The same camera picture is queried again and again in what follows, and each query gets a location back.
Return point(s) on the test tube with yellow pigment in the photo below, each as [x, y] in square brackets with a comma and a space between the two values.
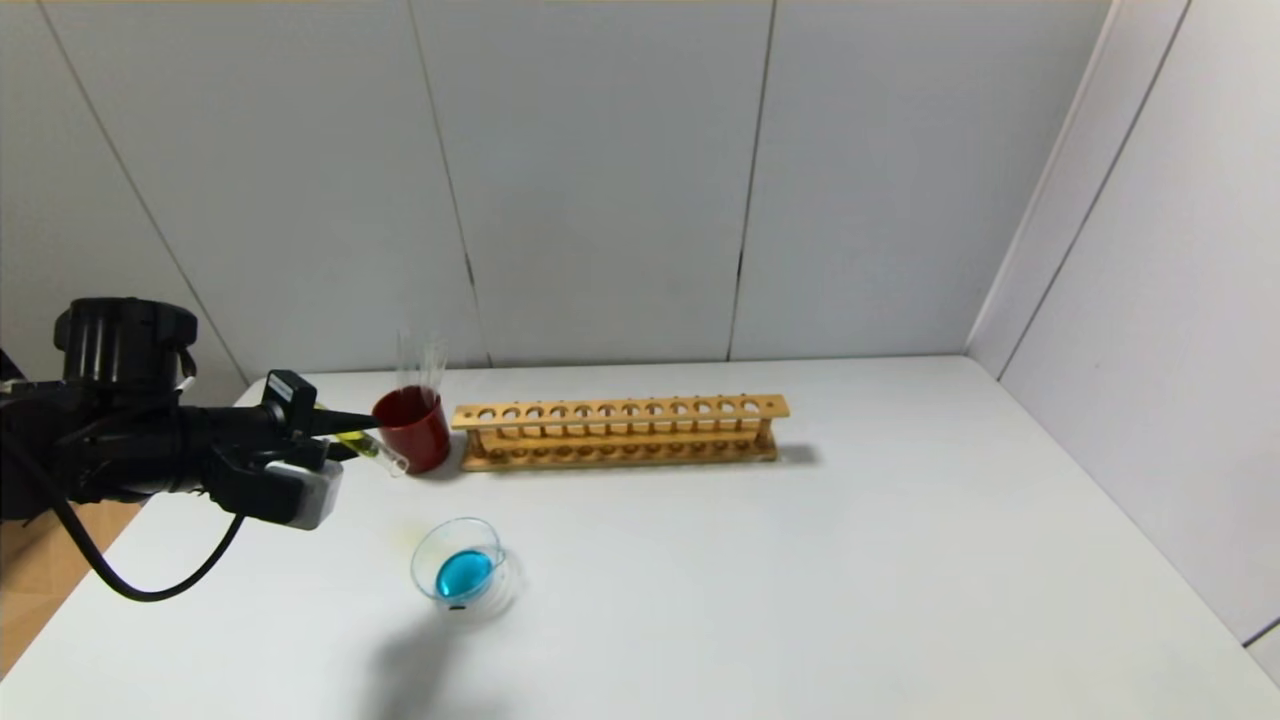
[372, 450]

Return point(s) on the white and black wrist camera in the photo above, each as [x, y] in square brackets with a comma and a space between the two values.
[305, 492]

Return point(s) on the empty glass test tube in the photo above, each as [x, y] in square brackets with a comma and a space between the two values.
[435, 368]
[416, 365]

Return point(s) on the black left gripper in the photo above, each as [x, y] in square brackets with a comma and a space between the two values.
[291, 412]

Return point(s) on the dark red cup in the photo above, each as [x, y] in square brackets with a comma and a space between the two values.
[415, 440]

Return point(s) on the wooden test tube rack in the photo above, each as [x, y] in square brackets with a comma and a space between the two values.
[620, 411]

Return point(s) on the clear glass beaker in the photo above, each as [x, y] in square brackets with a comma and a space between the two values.
[465, 575]

